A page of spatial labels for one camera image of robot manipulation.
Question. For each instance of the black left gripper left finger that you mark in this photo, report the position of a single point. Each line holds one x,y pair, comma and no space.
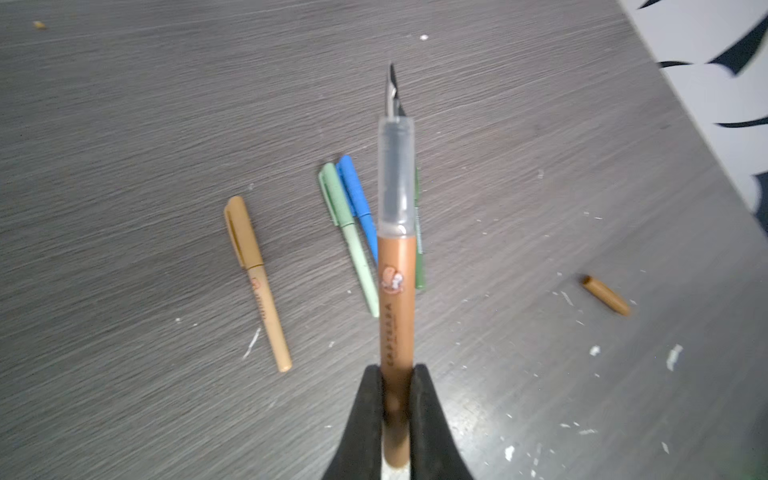
359,454

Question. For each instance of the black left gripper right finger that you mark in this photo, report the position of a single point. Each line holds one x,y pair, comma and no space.
433,452

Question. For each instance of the dark green pen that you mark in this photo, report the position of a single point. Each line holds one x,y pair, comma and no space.
420,282

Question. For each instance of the brown pen cap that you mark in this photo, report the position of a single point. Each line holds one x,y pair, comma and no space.
607,296

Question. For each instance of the tan pen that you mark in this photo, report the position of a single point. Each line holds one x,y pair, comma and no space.
248,254

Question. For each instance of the blue pen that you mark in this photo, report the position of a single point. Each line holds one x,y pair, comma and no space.
357,202

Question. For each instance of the light green pen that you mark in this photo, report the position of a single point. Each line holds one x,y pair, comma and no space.
335,199

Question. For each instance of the brown pen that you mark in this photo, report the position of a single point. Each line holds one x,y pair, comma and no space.
397,251

